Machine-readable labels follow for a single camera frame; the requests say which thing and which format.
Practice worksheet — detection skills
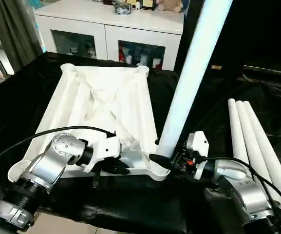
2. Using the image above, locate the white plastic table top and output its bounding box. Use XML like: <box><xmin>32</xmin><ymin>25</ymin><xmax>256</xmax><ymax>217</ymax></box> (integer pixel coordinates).
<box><xmin>7</xmin><ymin>63</ymin><xmax>171</xmax><ymax>182</ymax></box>

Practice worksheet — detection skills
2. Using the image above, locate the white plastic table leg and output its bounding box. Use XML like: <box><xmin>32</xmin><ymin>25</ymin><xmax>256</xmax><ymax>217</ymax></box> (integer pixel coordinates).
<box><xmin>235</xmin><ymin>100</ymin><xmax>281</xmax><ymax>208</ymax></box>
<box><xmin>227</xmin><ymin>98</ymin><xmax>256</xmax><ymax>186</ymax></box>
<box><xmin>243</xmin><ymin>101</ymin><xmax>281</xmax><ymax>211</ymax></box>
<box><xmin>150</xmin><ymin>0</ymin><xmax>233</xmax><ymax>176</ymax></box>

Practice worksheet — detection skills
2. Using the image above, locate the black mat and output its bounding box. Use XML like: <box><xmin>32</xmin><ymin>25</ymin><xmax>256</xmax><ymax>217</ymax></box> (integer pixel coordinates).
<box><xmin>0</xmin><ymin>51</ymin><xmax>281</xmax><ymax>234</ymax></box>

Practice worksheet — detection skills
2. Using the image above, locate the small red item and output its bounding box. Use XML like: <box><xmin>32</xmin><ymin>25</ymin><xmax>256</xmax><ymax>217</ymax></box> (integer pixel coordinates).
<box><xmin>119</xmin><ymin>47</ymin><xmax>128</xmax><ymax>62</ymax></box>

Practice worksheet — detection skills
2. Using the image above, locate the white cabinet with glass doors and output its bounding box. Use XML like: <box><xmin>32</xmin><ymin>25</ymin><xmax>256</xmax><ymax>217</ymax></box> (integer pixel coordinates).
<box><xmin>34</xmin><ymin>3</ymin><xmax>186</xmax><ymax>71</ymax></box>

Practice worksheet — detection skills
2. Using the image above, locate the long black bar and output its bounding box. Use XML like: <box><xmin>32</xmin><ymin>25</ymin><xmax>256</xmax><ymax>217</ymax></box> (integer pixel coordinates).
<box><xmin>242</xmin><ymin>64</ymin><xmax>281</xmax><ymax>75</ymax></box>

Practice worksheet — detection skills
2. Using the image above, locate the dark patterned small object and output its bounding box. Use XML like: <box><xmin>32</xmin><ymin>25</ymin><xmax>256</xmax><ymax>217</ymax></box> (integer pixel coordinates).
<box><xmin>114</xmin><ymin>2</ymin><xmax>133</xmax><ymax>15</ymax></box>

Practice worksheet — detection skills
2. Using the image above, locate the beige plush toy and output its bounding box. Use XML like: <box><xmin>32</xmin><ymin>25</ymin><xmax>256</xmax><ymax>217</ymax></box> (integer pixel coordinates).
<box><xmin>156</xmin><ymin>0</ymin><xmax>184</xmax><ymax>13</ymax></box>

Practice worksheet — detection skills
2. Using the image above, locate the dark framed plaque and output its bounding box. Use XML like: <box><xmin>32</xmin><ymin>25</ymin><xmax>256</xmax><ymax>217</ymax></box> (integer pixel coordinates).
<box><xmin>140</xmin><ymin>0</ymin><xmax>157</xmax><ymax>10</ymax></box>

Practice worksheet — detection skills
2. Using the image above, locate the grey curtain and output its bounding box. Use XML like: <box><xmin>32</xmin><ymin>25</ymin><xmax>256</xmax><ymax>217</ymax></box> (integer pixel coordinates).
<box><xmin>0</xmin><ymin>0</ymin><xmax>46</xmax><ymax>74</ymax></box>

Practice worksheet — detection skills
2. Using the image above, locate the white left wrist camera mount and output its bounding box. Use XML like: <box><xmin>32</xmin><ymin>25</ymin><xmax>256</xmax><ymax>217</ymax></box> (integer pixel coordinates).
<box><xmin>86</xmin><ymin>135</ymin><xmax>122</xmax><ymax>174</ymax></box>

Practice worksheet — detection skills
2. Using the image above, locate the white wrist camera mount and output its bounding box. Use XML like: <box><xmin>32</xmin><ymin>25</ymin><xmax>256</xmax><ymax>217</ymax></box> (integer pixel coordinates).
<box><xmin>186</xmin><ymin>131</ymin><xmax>209</xmax><ymax>181</ymax></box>
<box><xmin>86</xmin><ymin>135</ymin><xmax>122</xmax><ymax>174</ymax></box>

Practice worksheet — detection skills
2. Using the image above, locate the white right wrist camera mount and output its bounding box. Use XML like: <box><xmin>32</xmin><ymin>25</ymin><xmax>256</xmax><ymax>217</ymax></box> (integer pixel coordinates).
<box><xmin>186</xmin><ymin>131</ymin><xmax>209</xmax><ymax>181</ymax></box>

